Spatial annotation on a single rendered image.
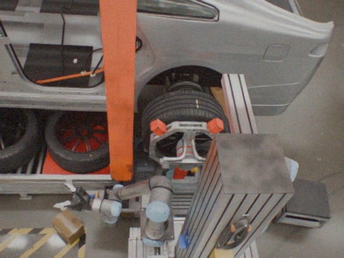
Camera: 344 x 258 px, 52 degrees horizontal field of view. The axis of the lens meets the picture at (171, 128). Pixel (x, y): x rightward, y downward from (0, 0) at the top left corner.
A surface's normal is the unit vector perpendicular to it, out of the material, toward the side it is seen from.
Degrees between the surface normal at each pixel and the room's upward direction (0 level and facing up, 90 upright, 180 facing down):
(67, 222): 0
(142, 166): 0
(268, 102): 90
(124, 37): 90
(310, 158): 0
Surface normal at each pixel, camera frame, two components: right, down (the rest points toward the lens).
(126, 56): 0.05, 0.80
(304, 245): 0.11, -0.59
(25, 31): 0.11, 0.24
